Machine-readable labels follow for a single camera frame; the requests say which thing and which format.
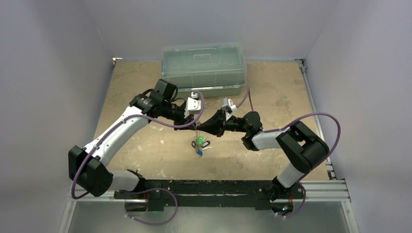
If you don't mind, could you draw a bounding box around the aluminium frame rail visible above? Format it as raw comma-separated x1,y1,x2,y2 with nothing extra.
57,179,360,233

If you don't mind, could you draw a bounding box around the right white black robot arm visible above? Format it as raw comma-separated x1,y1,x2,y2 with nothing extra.
196,110,333,199

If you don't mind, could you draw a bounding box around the black key tag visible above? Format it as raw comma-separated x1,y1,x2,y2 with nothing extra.
202,141,210,147

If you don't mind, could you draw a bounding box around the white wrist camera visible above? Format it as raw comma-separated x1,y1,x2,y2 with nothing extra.
184,92,202,117
221,98,238,121

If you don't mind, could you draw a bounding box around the right side aluminium rail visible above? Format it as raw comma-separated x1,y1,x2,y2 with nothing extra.
295,59,337,180

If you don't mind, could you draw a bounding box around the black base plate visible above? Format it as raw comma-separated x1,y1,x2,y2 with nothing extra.
114,180,306,213

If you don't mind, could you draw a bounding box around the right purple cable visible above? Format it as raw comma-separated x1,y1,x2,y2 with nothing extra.
237,88,342,219

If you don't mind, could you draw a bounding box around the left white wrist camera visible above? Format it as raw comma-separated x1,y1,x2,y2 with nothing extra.
184,92,202,117

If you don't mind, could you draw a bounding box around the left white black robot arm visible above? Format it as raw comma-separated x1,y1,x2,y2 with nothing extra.
68,79,205,200

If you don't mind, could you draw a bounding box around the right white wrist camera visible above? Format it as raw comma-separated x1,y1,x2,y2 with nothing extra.
221,98,238,121

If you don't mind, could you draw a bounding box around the green key tag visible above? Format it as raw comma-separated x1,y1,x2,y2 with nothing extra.
196,136,205,145

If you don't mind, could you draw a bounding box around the clear plastic storage box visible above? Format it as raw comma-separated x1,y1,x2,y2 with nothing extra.
161,42,246,98

